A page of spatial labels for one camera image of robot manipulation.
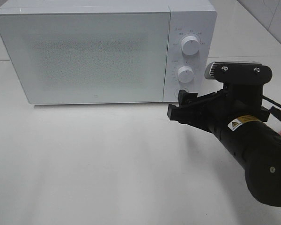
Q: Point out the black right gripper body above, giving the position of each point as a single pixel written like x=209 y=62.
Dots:
x=233 y=103

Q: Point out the white microwave door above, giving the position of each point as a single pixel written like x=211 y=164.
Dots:
x=88 y=58

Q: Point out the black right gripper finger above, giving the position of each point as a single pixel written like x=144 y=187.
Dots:
x=185 y=97
x=178 y=114

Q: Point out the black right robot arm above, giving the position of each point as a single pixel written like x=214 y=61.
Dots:
x=257 y=148

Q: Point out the lower white round knob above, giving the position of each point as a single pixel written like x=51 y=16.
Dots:
x=185 y=74

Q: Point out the white round knob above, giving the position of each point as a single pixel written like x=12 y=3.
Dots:
x=185 y=74
x=190 y=44

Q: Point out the upper white round knob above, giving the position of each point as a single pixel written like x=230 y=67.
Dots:
x=190 y=44

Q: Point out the white microwave oven body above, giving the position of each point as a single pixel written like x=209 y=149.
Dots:
x=196 y=17

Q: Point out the round white door button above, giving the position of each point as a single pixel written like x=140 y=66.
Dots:
x=178 y=90

